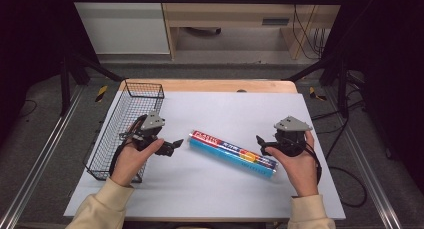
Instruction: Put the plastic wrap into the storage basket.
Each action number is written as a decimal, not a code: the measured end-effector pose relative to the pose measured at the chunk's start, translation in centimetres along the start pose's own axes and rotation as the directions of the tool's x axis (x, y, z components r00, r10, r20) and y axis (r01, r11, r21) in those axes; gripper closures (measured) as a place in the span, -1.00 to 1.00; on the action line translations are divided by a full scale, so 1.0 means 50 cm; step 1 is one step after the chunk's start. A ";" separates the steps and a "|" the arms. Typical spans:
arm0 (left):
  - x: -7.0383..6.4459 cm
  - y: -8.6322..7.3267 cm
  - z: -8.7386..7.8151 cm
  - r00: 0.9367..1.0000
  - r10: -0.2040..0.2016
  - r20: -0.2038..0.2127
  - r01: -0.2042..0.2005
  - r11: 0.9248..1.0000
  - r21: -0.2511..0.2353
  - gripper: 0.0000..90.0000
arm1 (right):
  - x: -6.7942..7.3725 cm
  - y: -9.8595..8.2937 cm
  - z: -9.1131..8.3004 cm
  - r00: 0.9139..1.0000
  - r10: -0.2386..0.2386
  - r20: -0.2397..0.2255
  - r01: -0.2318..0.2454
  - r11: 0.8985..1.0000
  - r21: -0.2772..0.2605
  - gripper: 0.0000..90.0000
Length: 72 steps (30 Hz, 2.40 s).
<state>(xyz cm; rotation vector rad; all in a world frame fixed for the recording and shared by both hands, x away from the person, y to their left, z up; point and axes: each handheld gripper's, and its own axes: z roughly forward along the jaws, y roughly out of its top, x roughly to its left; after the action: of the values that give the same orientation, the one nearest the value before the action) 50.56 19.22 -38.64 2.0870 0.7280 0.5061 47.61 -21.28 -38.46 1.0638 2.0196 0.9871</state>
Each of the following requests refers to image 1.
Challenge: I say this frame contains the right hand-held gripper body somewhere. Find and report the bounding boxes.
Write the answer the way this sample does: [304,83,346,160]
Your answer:
[272,115,314,158]

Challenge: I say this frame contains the blue cling film roll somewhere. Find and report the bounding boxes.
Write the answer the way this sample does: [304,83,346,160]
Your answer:
[187,129,280,180]

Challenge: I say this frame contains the white table mat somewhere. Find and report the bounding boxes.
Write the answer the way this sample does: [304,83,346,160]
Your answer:
[62,90,347,221]

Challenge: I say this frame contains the black hanging cables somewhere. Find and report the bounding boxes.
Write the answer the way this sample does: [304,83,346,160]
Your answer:
[291,0,327,61]

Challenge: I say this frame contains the metal floor rail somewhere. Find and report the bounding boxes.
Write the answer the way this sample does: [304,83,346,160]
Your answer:
[0,84,85,229]
[324,87,405,229]

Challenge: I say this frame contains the left hand-held gripper cable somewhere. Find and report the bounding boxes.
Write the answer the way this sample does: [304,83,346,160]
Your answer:
[108,114,148,177]

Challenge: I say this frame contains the black wire basket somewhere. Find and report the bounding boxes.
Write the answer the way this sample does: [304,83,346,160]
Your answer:
[82,80,166,184]

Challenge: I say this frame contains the hand-held gripper cable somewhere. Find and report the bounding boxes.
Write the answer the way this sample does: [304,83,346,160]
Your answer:
[289,137,323,187]
[108,114,148,177]

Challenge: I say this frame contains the light wooden desk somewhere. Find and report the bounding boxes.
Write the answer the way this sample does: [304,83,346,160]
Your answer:
[158,0,348,61]

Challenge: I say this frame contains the person's right hand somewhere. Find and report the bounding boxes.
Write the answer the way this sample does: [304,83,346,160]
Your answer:
[264,130,320,198]

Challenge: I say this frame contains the white cabinet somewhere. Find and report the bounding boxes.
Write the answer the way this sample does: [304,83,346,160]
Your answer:
[67,0,171,55]

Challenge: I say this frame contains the right hand-held gripper cable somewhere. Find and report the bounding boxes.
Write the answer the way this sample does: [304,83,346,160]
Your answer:
[289,137,323,187]

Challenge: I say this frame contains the thin black floor cable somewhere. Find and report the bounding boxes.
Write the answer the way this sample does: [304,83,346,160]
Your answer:
[17,98,38,119]

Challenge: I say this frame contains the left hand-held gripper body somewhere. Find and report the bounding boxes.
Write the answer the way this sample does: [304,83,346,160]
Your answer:
[119,110,167,153]

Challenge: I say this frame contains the yellow black floor tape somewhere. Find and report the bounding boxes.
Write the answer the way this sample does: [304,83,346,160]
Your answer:
[95,84,109,103]
[308,86,328,102]

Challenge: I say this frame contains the person's left hand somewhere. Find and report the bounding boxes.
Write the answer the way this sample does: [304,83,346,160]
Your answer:
[109,138,165,188]

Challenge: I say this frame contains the black stand leg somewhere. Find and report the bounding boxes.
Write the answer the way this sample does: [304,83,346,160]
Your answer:
[283,50,352,119]
[59,51,125,117]

